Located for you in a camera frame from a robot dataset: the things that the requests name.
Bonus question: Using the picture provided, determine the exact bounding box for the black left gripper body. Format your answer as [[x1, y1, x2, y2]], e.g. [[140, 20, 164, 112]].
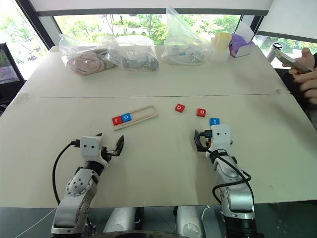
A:
[[100, 146, 117, 163]]

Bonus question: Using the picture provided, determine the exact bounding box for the smartphone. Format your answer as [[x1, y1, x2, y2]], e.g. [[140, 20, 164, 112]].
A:
[[275, 49, 313, 74]]

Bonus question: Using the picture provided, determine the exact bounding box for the wooden letter tray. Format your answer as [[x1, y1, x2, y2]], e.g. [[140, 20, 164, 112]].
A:
[[112, 105, 159, 132]]

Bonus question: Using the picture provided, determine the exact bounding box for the silver robot leg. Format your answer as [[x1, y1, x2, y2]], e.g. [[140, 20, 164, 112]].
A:
[[176, 205, 206, 238], [102, 206, 136, 234]]

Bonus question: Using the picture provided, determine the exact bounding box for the person's left hand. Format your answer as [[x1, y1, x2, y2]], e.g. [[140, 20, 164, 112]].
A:
[[288, 68, 317, 100]]

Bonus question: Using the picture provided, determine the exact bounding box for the person's right hand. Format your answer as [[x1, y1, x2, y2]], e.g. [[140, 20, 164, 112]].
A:
[[282, 47, 317, 75]]

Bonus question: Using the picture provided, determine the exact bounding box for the clear bag with pink cloth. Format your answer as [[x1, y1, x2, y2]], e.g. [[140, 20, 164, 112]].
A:
[[58, 33, 120, 75]]

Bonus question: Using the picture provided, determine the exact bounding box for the clear bag with grey items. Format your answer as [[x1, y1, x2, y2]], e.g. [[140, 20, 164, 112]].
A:
[[102, 34, 160, 73]]

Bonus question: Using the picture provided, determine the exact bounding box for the translucent white container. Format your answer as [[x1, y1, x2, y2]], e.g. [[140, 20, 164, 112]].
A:
[[210, 36, 231, 63]]

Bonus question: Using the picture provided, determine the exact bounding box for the purple tissue box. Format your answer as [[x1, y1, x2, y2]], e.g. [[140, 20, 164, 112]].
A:
[[228, 24, 256, 59]]

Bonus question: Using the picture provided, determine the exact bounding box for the pale yellow cup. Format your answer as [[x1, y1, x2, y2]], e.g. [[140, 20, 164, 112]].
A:
[[213, 32, 232, 52]]

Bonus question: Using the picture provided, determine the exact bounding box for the black mesh office chair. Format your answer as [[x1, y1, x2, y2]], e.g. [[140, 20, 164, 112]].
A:
[[0, 42, 26, 108]]

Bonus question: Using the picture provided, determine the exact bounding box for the white bottle with black cap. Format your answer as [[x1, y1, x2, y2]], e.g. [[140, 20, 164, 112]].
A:
[[267, 42, 283, 68]]

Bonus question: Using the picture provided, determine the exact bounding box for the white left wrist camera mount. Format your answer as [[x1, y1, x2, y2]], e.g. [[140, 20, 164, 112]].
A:
[[80, 136, 103, 159]]

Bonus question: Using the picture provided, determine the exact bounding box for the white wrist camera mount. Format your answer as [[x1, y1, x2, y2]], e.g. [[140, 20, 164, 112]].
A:
[[210, 123, 231, 150], [80, 136, 103, 159]]

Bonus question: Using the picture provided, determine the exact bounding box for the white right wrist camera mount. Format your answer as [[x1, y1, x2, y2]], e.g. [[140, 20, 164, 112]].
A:
[[210, 123, 231, 150]]

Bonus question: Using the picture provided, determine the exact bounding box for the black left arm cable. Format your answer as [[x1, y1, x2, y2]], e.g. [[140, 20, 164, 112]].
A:
[[52, 139, 81, 205]]

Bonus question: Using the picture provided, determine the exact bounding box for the clear bag with white cables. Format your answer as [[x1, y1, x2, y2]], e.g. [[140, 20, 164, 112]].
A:
[[160, 5, 211, 66]]

